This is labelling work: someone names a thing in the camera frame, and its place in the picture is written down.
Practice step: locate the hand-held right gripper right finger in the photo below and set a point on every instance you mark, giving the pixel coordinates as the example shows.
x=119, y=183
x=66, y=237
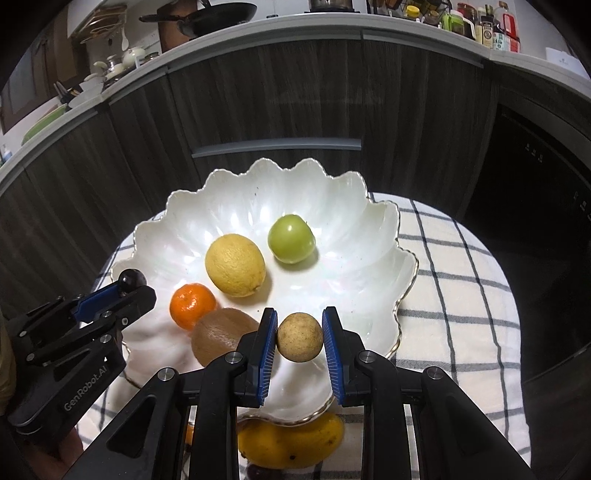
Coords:
x=334, y=357

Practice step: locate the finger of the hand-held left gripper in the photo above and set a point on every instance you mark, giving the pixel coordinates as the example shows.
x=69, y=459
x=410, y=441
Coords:
x=136, y=304
x=99, y=300

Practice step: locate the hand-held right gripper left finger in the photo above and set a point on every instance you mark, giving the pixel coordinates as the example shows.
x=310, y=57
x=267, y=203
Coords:
x=267, y=357

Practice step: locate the small dark purple fruit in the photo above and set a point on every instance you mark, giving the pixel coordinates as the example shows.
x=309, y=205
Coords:
x=131, y=279

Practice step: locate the small brown longan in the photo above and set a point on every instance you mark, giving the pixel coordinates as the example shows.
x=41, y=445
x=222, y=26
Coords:
x=300, y=337

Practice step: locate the brown kiwi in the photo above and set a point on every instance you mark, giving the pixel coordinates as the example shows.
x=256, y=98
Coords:
x=221, y=334

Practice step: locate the orange mandarin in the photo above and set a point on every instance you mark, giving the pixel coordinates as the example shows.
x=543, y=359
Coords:
x=191, y=305

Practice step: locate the yellow lemon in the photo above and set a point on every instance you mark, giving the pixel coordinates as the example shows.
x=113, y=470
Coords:
x=235, y=265

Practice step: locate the green round fruit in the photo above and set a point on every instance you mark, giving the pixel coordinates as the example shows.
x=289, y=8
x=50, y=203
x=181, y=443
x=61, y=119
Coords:
x=292, y=239

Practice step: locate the white scalloped bowl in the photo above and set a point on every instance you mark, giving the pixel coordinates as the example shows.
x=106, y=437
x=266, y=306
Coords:
x=240, y=212

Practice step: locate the person's left hand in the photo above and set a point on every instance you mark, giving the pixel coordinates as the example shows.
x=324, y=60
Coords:
x=69, y=450

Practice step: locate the yellow mango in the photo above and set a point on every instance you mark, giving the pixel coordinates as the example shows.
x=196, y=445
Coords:
x=286, y=443

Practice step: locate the black white checked tablecloth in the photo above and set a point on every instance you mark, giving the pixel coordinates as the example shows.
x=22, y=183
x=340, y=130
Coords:
x=461, y=300

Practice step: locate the blue white bottle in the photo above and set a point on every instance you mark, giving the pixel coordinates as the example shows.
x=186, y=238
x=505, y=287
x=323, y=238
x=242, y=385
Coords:
x=5, y=154

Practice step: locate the green plastic basin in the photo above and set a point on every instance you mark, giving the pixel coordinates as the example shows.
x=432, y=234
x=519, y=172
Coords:
x=44, y=123

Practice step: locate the knife block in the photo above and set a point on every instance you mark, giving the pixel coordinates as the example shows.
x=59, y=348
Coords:
x=64, y=92

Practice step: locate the dark wooden door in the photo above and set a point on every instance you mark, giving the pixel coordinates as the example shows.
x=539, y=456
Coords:
x=23, y=92

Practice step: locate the small white pot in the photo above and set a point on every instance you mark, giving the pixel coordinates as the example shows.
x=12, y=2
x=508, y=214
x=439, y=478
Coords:
x=107, y=67

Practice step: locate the built-in black dishwasher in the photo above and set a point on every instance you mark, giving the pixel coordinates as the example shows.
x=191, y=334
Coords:
x=531, y=230

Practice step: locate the white teapot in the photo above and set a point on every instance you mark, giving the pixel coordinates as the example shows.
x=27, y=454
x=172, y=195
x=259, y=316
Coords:
x=134, y=57

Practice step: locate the dark wood kitchen cabinets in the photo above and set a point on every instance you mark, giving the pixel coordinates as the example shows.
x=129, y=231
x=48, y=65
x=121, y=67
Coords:
x=277, y=92

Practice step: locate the white hanging spoon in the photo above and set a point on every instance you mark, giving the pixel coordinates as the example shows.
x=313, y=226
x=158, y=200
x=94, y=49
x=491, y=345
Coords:
x=124, y=39

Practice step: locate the brown cutting board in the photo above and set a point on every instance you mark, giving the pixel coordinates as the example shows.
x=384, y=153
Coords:
x=173, y=39

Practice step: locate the black wok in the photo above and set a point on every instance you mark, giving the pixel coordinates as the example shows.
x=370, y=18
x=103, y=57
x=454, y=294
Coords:
x=207, y=18

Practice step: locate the white kitchen countertop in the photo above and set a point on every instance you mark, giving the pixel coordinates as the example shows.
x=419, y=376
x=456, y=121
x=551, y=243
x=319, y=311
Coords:
x=300, y=25

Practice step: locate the steel saucepan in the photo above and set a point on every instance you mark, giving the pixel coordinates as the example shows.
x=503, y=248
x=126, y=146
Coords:
x=330, y=5

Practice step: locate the row of condiment bottles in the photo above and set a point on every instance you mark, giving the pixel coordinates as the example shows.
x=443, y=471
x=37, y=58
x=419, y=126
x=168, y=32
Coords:
x=485, y=30

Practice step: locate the white box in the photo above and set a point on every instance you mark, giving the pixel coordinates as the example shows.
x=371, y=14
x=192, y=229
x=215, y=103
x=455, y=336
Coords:
x=564, y=61

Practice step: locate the wooden wall rack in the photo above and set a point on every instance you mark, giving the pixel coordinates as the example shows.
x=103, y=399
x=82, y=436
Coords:
x=106, y=21

